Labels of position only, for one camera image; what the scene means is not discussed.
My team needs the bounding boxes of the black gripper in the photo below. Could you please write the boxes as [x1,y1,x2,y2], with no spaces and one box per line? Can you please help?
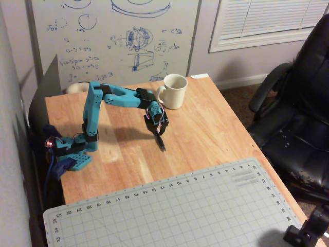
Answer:
[144,113,170,152]

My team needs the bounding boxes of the cream ceramic mug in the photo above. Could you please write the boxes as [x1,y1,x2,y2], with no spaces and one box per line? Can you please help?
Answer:
[156,74,189,110]

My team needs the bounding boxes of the grey gridded cutting mat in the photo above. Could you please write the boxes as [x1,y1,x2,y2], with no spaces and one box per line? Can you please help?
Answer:
[43,157,303,247]

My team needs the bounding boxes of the whiteboard with blue drawings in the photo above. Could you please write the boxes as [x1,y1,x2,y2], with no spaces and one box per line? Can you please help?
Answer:
[25,0,203,90]

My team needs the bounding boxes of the dark blue table clamp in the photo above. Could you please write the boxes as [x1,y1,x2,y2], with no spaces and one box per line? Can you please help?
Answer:
[42,124,77,181]

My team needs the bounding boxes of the black motor controller board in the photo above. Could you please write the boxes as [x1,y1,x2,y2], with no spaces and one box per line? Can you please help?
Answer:
[44,137,58,149]

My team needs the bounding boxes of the dark grey panel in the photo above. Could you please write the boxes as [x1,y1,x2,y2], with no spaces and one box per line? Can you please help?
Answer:
[27,54,62,129]

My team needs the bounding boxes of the black leather office chair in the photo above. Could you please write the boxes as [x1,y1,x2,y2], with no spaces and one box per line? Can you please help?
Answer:
[248,10,329,206]

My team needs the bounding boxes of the white window blinds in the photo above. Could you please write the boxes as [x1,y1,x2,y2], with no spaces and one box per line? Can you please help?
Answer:
[208,0,329,54]

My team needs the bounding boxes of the wrist servo wire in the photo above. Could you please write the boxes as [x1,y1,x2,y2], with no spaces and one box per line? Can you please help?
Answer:
[144,104,166,127]

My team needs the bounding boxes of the base servo wire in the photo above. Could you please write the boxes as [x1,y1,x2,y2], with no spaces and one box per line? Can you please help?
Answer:
[54,132,84,142]

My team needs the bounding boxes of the blue usb cable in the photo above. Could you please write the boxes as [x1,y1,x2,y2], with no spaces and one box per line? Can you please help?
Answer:
[43,150,57,204]

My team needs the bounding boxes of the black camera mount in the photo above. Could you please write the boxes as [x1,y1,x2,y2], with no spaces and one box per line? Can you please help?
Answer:
[283,208,329,247]

